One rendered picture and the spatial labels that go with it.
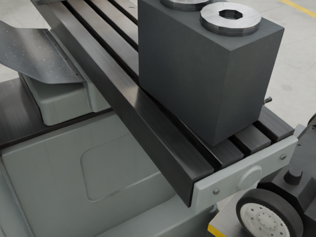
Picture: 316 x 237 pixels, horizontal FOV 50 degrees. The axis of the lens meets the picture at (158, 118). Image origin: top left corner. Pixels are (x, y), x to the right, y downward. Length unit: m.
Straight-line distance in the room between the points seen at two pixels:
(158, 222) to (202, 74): 0.96
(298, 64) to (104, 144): 2.08
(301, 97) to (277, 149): 1.89
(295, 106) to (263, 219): 1.39
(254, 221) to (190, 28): 0.77
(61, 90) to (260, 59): 0.54
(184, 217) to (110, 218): 0.30
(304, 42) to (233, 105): 2.68
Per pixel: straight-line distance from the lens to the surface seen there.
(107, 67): 0.77
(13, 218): 1.05
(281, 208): 1.03
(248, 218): 1.16
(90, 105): 0.91
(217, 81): 0.50
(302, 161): 1.18
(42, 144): 0.94
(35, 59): 0.93
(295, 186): 1.08
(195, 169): 0.55
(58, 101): 0.89
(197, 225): 1.47
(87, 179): 1.13
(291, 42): 3.16
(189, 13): 0.56
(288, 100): 2.44
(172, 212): 1.43
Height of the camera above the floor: 1.40
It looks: 42 degrees down
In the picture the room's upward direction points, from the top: 2 degrees clockwise
